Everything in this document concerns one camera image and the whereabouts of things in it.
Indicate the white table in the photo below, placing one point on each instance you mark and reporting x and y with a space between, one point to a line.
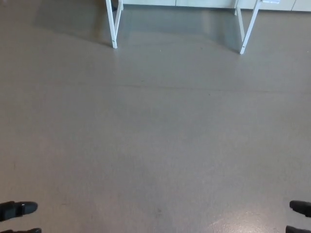
113 29

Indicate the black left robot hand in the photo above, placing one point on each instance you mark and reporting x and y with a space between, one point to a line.
14 210

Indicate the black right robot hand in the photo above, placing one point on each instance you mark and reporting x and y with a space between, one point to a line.
301 207

